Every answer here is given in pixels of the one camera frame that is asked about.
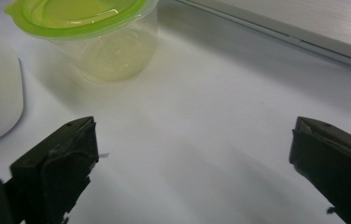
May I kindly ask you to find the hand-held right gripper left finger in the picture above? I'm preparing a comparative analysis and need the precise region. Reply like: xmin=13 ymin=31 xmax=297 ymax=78
xmin=9 ymin=116 xmax=100 ymax=224

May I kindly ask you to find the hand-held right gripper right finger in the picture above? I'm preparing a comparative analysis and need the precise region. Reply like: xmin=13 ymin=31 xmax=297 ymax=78
xmin=288 ymin=116 xmax=351 ymax=224

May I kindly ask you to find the white wire shelf rack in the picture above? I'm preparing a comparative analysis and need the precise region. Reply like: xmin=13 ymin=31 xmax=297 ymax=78
xmin=176 ymin=0 xmax=351 ymax=73

